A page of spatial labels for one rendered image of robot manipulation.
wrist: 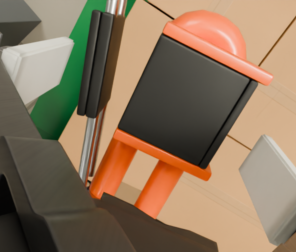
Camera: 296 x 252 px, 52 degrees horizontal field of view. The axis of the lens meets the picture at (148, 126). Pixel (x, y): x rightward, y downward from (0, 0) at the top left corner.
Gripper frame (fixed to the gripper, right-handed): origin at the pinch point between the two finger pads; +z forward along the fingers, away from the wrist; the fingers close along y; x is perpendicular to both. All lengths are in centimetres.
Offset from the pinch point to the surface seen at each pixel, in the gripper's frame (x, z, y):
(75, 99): -51, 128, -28
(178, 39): 4.2, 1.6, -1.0
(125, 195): -9.3, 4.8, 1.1
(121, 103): -25, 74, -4
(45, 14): -20, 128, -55
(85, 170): -7.0, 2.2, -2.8
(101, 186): -8.2, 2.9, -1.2
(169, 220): -57, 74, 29
